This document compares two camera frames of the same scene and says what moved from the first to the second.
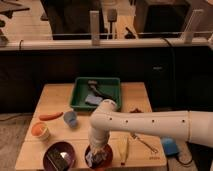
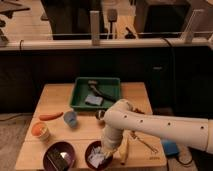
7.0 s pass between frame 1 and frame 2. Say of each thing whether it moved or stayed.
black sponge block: stayed
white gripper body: moved
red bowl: stayed
